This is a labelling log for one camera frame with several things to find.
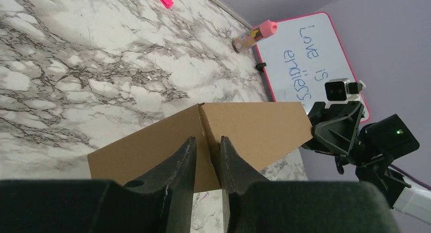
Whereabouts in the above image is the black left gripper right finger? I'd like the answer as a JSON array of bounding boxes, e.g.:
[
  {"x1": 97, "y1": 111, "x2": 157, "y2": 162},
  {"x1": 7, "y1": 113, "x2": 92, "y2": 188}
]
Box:
[{"x1": 220, "y1": 136, "x2": 399, "y2": 232}]

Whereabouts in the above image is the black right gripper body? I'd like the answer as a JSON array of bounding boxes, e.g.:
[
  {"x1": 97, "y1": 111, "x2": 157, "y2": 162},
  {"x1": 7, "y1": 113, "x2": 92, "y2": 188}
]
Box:
[{"x1": 301, "y1": 101, "x2": 364, "y2": 157}]

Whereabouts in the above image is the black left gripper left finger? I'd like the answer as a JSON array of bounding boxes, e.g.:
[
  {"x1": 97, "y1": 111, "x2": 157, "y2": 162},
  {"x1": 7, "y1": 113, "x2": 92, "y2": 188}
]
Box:
[{"x1": 1, "y1": 137, "x2": 197, "y2": 232}]

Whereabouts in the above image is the brown cardboard box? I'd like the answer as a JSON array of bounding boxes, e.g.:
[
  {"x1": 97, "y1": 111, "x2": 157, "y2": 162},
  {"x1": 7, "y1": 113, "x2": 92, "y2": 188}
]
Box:
[{"x1": 87, "y1": 102, "x2": 312, "y2": 192}]

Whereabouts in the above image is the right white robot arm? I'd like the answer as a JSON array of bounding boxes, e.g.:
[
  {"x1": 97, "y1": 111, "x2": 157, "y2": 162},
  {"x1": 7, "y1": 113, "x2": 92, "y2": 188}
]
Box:
[{"x1": 303, "y1": 101, "x2": 430, "y2": 224}]

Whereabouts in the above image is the pink-framed whiteboard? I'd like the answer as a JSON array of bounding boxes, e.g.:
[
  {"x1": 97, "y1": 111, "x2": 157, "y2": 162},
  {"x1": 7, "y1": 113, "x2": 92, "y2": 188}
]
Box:
[{"x1": 254, "y1": 12, "x2": 356, "y2": 112}]

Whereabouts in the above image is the pink-capped pen jar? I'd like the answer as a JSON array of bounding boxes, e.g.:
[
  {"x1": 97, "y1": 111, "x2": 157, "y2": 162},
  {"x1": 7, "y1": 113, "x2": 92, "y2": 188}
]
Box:
[{"x1": 232, "y1": 20, "x2": 278, "y2": 53}]

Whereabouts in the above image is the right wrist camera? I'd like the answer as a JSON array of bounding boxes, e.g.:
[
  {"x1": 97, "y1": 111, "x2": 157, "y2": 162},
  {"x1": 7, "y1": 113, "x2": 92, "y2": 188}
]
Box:
[{"x1": 324, "y1": 78, "x2": 366, "y2": 108}]

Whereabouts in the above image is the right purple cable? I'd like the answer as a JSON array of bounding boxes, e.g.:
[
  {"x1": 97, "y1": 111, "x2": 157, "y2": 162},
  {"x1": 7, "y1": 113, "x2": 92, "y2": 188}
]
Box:
[{"x1": 390, "y1": 164, "x2": 431, "y2": 191}]

